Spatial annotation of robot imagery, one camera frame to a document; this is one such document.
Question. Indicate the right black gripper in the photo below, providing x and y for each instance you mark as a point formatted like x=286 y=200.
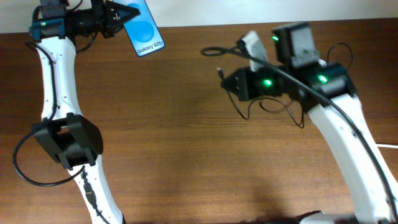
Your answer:
x=242 y=78

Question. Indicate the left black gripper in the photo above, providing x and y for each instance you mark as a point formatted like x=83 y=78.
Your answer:
x=107 y=23

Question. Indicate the blue Samsung Galaxy smartphone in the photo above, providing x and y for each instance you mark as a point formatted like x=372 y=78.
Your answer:
x=142 y=30

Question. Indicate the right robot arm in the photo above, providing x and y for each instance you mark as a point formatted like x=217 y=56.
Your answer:
x=329 y=98

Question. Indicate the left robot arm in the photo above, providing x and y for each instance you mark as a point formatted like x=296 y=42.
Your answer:
x=64 y=133

